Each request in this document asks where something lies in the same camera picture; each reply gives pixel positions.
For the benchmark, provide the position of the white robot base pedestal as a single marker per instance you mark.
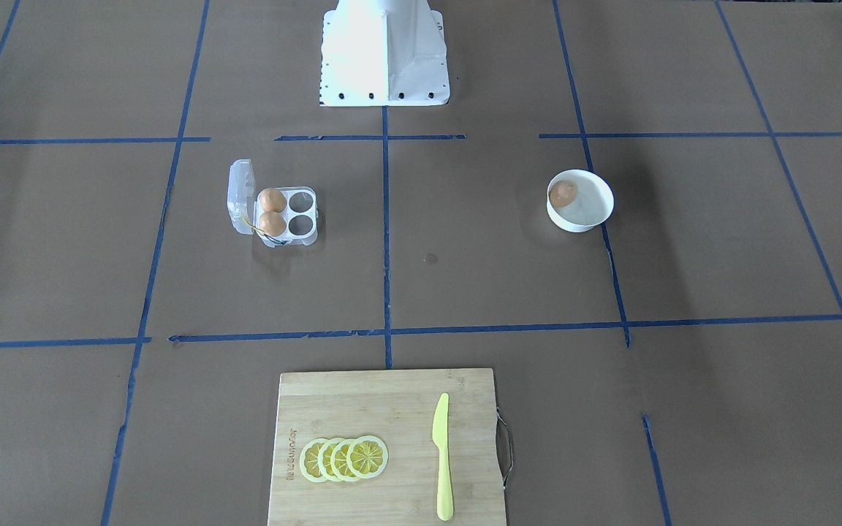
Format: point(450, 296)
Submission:
point(383, 54)

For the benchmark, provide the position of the brown egg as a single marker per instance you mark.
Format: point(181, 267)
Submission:
point(562, 193)

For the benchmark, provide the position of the brown egg slot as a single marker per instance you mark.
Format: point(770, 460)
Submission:
point(272, 200)
point(271, 224)

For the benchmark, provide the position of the brown egg front slot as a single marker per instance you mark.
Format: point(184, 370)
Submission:
point(271, 224)

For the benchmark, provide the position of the yellow plastic knife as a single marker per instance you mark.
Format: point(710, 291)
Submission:
point(444, 503)

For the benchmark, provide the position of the lemon slice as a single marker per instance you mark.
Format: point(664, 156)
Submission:
point(325, 460)
point(310, 461)
point(339, 463)
point(367, 456)

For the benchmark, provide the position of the brown egg rear slot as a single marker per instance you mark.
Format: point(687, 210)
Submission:
point(272, 200)

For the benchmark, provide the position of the white bowl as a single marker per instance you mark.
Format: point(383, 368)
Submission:
point(592, 207)

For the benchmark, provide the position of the clear plastic egg box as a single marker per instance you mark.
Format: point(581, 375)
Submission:
point(302, 214)

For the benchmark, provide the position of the bamboo cutting board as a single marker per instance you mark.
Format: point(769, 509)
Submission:
point(398, 407)

